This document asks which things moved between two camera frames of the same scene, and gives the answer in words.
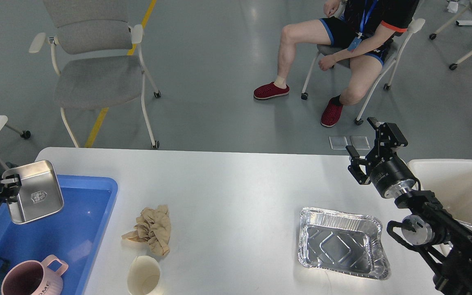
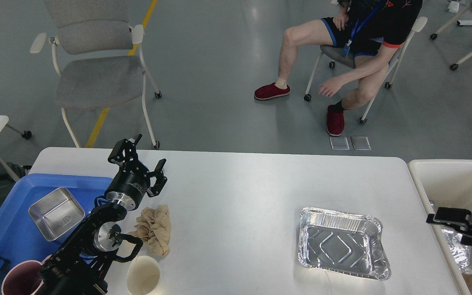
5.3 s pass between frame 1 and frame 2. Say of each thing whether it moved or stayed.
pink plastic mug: stayed
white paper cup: stayed
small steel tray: moved
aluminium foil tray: stayed
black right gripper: moved
